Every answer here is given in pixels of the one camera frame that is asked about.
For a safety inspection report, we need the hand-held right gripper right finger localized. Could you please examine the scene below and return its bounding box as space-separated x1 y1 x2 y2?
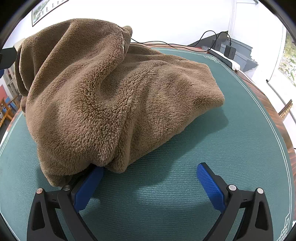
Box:
196 162 274 241

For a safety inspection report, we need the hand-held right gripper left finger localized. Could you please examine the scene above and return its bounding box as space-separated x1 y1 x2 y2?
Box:
27 166 104 241

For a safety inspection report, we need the brown fleece garment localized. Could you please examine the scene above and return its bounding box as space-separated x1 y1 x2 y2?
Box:
14 19 225 188

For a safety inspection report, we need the white shelf unit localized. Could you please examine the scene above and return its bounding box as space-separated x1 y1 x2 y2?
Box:
3 66 20 99

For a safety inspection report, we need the red board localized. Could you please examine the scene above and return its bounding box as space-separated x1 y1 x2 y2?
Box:
0 84 8 104

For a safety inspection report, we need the green table mat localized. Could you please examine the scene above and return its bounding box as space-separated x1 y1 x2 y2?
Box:
0 47 296 241

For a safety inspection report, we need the wooden chair with blue seat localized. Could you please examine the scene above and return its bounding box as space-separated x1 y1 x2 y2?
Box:
0 96 21 128

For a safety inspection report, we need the light wooden slat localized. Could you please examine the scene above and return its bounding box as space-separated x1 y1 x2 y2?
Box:
278 99 293 121

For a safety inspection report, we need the white power strip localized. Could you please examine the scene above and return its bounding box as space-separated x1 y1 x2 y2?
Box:
208 47 241 70

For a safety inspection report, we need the hanging scroll painting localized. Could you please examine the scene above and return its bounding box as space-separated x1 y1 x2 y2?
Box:
265 25 296 106

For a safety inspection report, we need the framed wall picture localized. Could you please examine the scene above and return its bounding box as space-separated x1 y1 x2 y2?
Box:
31 0 70 27

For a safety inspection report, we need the black charger cable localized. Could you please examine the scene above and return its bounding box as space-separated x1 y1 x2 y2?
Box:
216 32 232 47
130 30 220 47

